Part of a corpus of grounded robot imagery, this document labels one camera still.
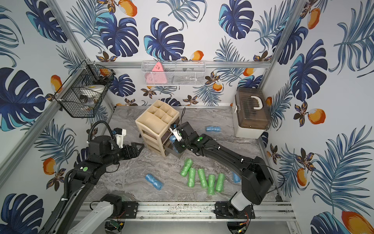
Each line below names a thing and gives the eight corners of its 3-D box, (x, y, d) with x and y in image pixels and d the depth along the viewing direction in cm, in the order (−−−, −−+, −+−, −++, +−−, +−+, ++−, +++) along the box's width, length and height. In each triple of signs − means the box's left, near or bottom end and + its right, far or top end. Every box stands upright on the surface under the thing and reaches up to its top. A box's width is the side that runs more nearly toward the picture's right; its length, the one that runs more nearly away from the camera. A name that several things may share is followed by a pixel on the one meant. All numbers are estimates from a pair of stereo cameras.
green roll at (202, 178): (201, 189, 83) (201, 187, 81) (197, 170, 90) (197, 168, 88) (207, 188, 84) (208, 186, 82) (203, 169, 91) (203, 167, 89)
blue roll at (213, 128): (206, 132, 108) (206, 129, 105) (205, 128, 111) (206, 125, 108) (220, 132, 108) (221, 129, 105) (219, 128, 111) (220, 125, 108)
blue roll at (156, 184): (145, 180, 86) (143, 178, 84) (149, 174, 89) (148, 172, 86) (159, 191, 83) (158, 189, 80) (163, 185, 85) (163, 183, 82)
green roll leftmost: (179, 175, 88) (179, 173, 86) (185, 159, 95) (185, 157, 93) (187, 178, 87) (187, 176, 85) (192, 161, 94) (192, 159, 92)
